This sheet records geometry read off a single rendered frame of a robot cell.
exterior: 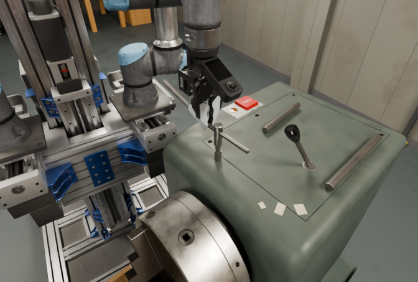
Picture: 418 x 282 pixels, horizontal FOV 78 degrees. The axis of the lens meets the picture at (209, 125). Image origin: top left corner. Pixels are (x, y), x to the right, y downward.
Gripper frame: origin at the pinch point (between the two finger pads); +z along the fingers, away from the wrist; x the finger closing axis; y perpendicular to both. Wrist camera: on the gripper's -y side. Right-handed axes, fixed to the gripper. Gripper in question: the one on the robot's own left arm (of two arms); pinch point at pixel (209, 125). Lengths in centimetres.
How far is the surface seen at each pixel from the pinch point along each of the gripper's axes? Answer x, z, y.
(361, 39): -264, 52, 62
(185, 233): 18.6, 11.4, -14.1
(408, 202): -172, 135, -46
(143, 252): 26.5, 18.0, -8.3
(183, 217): 16.9, 11.2, -10.9
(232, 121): -15.3, 9.5, 6.0
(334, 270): -43, 81, -36
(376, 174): -27.7, 10.3, -33.5
